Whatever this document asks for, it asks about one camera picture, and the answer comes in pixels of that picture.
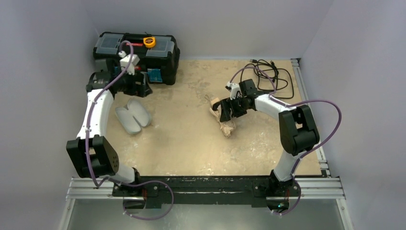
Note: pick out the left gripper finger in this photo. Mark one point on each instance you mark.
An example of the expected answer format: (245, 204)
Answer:
(138, 92)
(145, 85)

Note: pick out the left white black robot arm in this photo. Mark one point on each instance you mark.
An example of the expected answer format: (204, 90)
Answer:
(90, 152)

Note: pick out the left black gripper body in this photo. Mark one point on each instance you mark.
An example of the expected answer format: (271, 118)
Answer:
(138, 84)

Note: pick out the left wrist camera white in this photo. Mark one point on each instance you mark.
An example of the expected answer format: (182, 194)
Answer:
(128, 62)

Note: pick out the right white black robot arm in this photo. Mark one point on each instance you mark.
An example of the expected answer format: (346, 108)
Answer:
(297, 127)

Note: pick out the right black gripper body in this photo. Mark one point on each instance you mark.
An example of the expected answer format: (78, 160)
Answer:
(230, 107)

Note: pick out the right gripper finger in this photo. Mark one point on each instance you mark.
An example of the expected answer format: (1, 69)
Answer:
(238, 112)
(225, 110)

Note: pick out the black plastic toolbox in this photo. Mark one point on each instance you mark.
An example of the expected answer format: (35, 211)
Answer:
(160, 62)

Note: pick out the beige umbrella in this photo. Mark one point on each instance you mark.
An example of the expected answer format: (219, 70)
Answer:
(226, 127)

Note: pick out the aluminium frame rail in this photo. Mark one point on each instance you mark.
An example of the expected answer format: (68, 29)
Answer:
(311, 188)

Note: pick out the grey umbrella case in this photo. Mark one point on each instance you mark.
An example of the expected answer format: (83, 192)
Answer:
(133, 116)

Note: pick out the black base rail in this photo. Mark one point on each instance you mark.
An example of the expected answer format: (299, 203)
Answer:
(256, 191)

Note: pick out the yellow tape measure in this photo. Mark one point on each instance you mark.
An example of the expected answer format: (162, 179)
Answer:
(149, 42)

